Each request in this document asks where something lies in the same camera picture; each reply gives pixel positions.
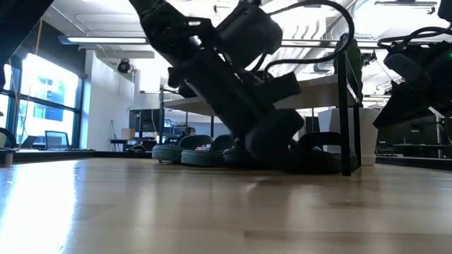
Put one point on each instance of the chunky green slide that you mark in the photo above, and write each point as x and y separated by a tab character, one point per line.
201	158
166	153

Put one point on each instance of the wooden shelf with black frame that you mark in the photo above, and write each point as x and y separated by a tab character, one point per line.
318	95

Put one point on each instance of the cardboard box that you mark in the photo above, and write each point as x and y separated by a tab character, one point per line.
128	133

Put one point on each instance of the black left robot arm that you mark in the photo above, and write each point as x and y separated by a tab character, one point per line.
166	24

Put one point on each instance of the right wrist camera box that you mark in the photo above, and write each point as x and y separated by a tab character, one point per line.
402	67

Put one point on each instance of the white hexagonal plant pot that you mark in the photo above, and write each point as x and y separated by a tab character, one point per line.
328	123

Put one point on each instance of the green cactus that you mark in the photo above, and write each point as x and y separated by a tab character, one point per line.
355	63

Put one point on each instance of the large window wall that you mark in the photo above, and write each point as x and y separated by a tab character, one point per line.
49	81

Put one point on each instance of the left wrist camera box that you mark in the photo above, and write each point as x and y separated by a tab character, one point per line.
250	35

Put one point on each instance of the black curved bracket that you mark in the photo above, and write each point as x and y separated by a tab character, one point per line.
8	158

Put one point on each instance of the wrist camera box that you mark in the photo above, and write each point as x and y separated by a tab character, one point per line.
250	35
402	67

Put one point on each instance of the long ceiling light bar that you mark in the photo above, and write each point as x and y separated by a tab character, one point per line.
106	40

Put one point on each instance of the wide black monitor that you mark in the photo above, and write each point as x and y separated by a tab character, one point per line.
141	120

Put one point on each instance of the black standing desk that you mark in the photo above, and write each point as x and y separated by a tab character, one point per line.
120	141

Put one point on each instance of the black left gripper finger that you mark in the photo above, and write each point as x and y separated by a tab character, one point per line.
275	137

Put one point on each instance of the open laptop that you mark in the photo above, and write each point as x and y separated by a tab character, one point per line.
56	140

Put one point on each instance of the black square monitor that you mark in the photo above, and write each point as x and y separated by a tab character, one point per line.
413	137

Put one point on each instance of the black striped slide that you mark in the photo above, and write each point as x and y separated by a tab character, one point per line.
185	93

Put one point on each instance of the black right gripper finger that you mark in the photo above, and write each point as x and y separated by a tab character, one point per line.
406	109

